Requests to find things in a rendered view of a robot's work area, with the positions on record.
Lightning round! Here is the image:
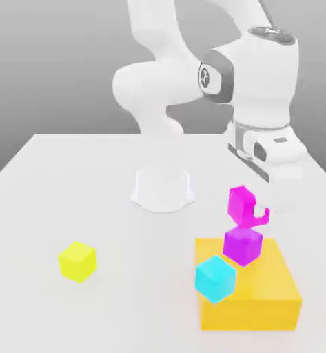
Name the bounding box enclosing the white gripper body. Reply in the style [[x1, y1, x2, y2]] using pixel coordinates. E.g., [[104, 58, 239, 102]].
[[227, 143, 304, 214]]

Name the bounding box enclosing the small magenta cube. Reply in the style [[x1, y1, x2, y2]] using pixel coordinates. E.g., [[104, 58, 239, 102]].
[[227, 185, 256, 230]]

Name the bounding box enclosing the small purple cube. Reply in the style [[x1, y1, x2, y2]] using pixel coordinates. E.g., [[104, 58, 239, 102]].
[[223, 228, 263, 268]]

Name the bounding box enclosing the small cyan cube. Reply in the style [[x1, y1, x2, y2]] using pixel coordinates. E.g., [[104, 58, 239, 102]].
[[194, 255, 237, 305]]

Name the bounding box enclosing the small yellow cube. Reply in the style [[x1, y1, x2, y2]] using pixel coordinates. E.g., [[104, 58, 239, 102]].
[[58, 241, 98, 284]]

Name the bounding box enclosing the large orange box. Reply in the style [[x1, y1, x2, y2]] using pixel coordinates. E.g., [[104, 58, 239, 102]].
[[194, 237, 303, 332]]

